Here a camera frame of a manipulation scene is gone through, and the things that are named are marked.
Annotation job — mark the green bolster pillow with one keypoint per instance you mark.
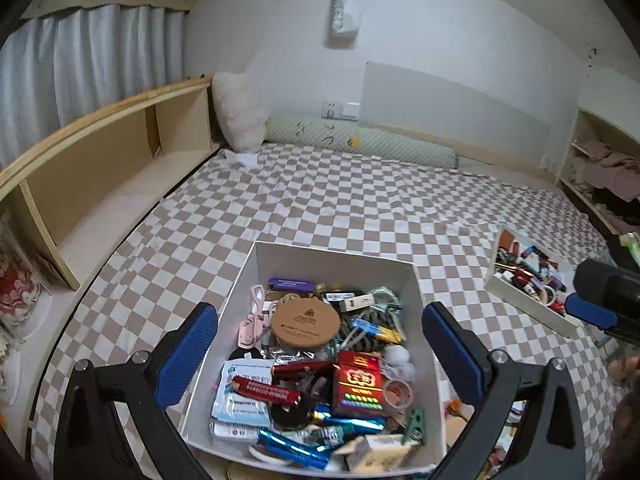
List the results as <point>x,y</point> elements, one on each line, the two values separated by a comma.
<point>375,142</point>

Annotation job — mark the pink eyelash curler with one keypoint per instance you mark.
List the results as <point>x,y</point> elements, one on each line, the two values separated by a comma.
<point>247,330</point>

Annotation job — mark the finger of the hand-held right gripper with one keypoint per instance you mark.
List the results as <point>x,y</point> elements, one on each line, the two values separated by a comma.
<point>590,310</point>

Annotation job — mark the clear tape roll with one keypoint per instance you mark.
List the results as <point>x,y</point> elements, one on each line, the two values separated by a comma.
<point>400,402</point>

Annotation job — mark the black white adapter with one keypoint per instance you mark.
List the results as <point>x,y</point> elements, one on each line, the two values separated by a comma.
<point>357,302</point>

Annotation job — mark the clear display boxes with flowers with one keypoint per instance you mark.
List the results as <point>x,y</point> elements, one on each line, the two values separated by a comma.
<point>17,285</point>

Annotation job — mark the white cotton balls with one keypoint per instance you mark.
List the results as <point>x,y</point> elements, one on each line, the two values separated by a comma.
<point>397,355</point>

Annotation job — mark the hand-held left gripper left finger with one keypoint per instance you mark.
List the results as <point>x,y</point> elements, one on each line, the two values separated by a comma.
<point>187,355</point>

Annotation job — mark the red printed lighter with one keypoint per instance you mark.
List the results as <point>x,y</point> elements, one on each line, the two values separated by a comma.
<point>265,390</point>

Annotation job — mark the white fluffy pillow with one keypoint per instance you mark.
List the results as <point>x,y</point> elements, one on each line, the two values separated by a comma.
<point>240,110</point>

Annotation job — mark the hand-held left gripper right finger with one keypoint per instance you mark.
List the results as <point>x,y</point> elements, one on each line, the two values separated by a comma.
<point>455,355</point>

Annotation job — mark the beige cardboard box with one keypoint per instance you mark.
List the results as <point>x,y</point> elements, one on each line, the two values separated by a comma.
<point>380,457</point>

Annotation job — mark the white wooden shelf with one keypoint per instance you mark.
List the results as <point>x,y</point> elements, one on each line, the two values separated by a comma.
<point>582,125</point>

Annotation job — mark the red cigarette pack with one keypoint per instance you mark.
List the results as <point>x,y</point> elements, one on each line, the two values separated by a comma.
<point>357,380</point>

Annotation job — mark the metallic blue lighter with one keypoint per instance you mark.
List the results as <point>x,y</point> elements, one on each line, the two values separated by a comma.
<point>292,447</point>

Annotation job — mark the deep white storage box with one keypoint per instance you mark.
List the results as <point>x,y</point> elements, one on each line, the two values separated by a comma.
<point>320,257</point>

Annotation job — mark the wooden bedside shelf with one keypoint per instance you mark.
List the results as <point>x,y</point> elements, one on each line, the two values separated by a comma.
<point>85,170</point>

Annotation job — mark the checkered bed sheet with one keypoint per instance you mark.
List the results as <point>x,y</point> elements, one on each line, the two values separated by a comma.
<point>350,195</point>

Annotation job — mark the jar with cork lid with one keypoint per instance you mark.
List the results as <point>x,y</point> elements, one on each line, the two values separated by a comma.
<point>305,325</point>

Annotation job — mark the white wall socket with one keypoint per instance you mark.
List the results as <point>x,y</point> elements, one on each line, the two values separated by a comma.
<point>340,110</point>

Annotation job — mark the white curtain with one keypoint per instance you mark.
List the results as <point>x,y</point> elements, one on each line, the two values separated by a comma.
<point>75,70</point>

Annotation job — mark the green plastic clip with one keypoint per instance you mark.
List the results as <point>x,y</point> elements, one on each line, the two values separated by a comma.
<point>415,427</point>

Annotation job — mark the heap of small mixed trinkets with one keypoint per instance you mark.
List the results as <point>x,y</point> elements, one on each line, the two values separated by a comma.
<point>530,270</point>

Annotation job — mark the hanging white tissue bag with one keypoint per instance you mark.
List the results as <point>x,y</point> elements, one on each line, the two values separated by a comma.
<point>346,5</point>

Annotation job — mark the shallow white tray box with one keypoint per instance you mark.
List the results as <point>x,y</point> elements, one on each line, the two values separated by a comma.
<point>525,307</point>

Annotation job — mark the dark red lighter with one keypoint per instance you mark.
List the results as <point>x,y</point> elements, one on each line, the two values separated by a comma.
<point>300,368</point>

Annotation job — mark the pile of clothes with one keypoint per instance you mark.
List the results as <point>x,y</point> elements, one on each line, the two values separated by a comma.
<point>610,165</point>

